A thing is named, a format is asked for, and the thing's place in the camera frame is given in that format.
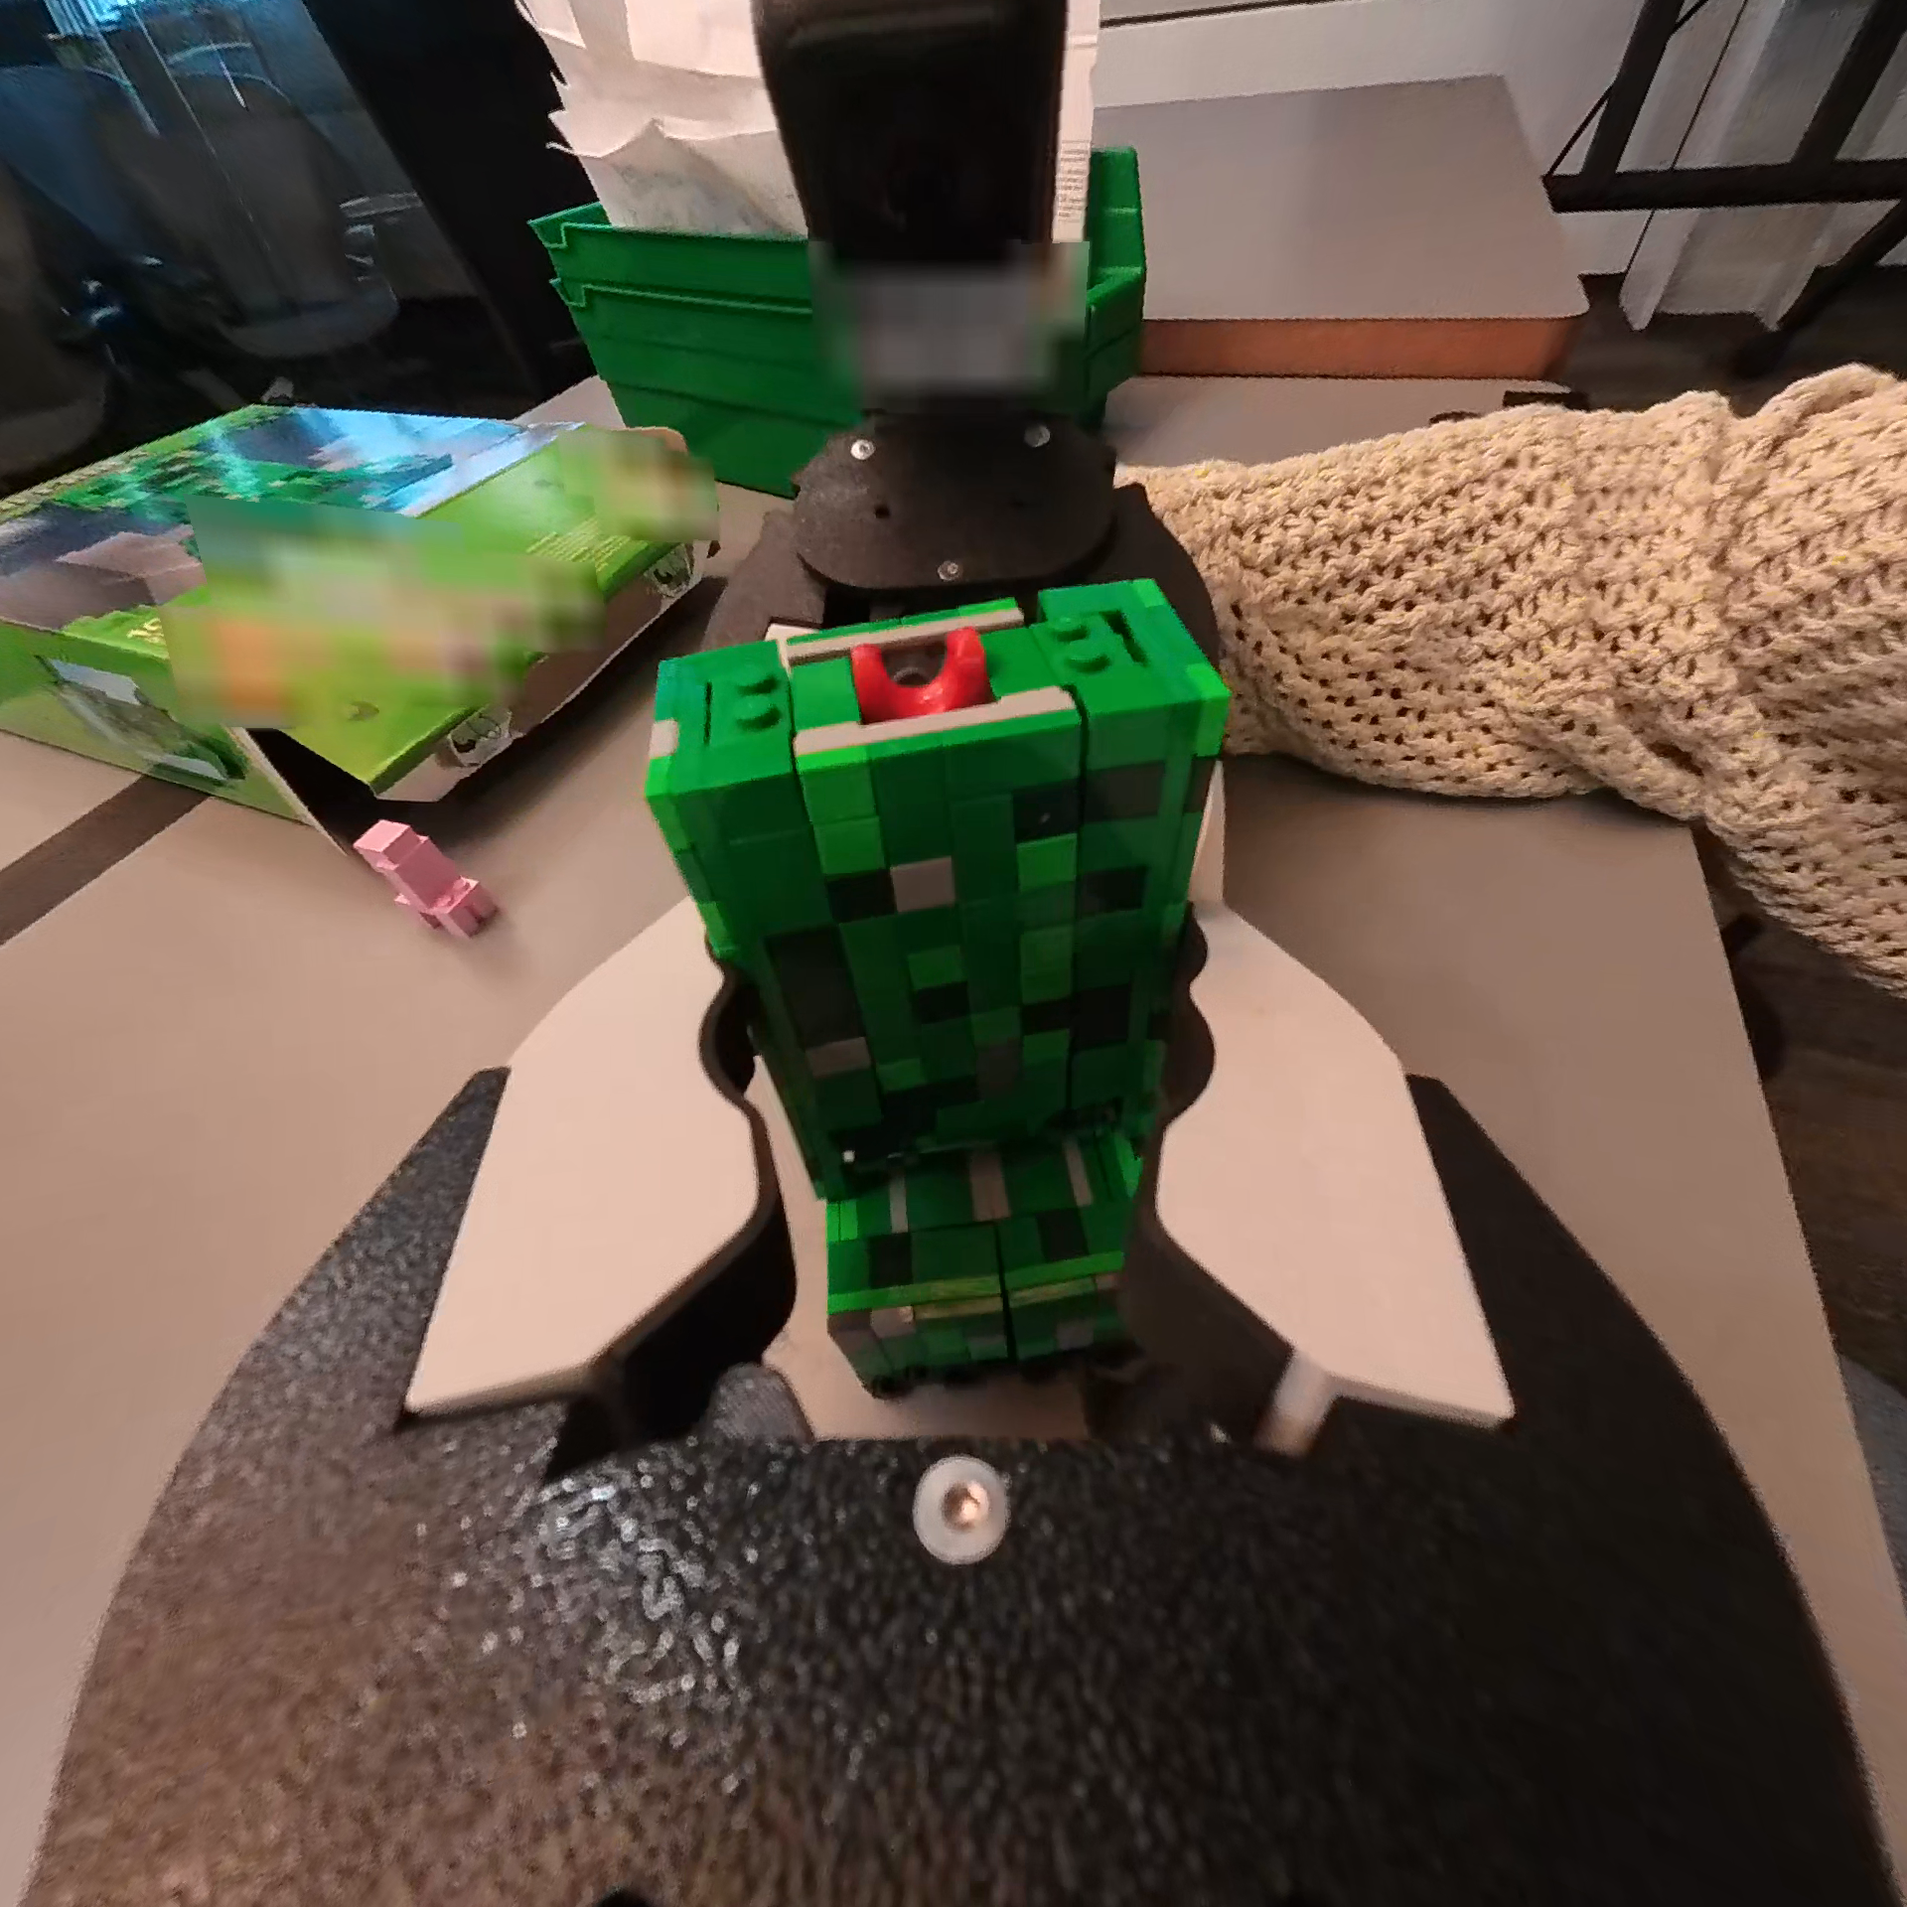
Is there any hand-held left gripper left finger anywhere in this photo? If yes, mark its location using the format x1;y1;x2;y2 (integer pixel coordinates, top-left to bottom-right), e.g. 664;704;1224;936
402;909;792;1473

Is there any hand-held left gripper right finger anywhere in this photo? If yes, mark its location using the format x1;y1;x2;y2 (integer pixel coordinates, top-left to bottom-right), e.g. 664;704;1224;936
1124;901;1519;1459

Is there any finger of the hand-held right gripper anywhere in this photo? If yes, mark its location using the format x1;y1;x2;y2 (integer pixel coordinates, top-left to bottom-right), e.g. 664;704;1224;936
1189;751;1236;913

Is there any green lego creeper figure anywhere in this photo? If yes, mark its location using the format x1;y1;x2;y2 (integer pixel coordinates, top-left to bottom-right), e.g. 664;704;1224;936
645;577;1236;1394

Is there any person's right forearm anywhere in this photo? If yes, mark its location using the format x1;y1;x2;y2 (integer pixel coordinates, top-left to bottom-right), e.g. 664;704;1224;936
1117;365;1907;992

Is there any pink lego pig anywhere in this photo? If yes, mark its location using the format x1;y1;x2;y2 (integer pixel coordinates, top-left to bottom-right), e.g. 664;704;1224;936
355;820;501;937

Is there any green lego set box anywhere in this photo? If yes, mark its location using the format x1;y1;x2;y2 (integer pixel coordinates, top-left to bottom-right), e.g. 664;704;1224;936
0;405;724;829

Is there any green plastic bin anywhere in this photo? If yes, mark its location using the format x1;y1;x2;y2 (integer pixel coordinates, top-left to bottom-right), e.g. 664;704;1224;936
529;149;1149;500

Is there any crumpled white paper bag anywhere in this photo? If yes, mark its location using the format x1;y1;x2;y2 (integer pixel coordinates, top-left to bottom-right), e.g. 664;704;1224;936
522;0;813;240

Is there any black television stand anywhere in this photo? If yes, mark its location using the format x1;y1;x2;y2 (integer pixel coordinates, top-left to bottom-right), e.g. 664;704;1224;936
1542;0;1907;374

